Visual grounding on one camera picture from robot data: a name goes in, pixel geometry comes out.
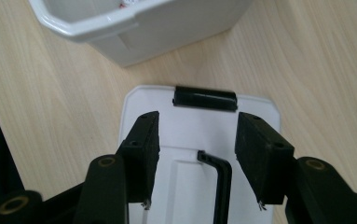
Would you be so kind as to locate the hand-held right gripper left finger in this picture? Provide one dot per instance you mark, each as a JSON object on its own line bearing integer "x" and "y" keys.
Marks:
{"x": 143, "y": 155}

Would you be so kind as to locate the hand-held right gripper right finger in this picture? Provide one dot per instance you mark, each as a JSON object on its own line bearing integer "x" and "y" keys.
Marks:
{"x": 261, "y": 161}

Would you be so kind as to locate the white plastic storage box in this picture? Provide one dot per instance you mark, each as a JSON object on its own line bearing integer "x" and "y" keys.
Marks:
{"x": 135, "y": 34}

